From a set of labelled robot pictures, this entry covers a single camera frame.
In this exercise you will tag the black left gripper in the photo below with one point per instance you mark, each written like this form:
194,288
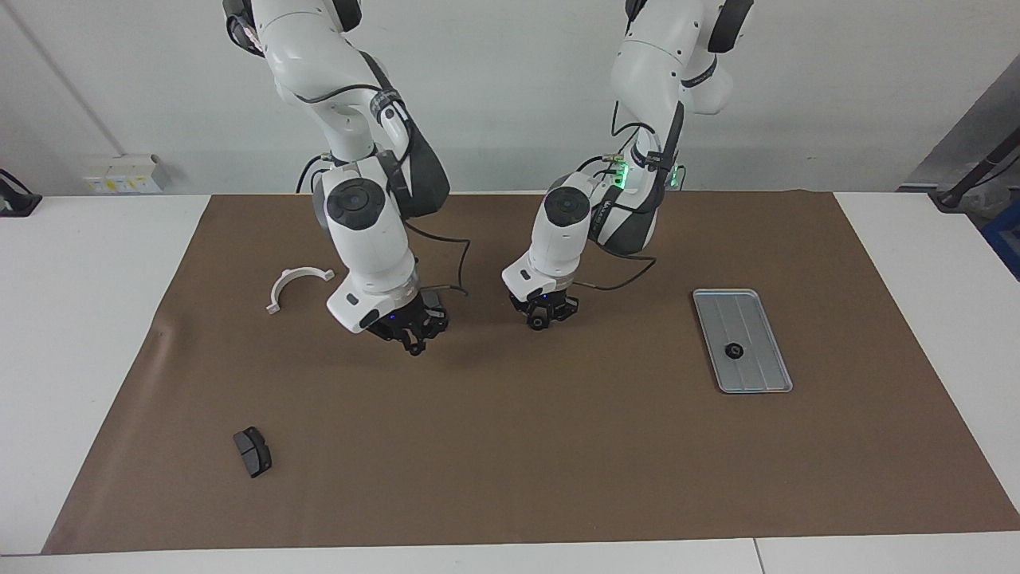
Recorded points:
546,304

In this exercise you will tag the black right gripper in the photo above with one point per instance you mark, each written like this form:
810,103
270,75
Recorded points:
402,323

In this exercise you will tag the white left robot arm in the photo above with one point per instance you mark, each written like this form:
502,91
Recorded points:
562,231

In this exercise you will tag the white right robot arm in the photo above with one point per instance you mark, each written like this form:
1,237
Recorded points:
366,239

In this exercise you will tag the silver metal tray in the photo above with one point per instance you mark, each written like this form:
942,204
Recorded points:
757,319

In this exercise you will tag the brown paper mat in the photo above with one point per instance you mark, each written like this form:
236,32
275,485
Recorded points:
558,438

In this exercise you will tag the black table clamp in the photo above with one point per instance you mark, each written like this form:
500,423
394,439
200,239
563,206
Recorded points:
16,203

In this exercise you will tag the black metal stand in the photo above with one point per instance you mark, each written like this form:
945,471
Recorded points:
968,179

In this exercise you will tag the blue crate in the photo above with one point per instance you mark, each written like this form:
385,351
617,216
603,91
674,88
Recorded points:
1006,239

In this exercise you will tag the white curved plastic bracket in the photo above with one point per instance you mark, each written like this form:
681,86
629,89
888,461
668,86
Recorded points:
280,285

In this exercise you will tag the white wall socket box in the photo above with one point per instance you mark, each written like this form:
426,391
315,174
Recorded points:
123,175

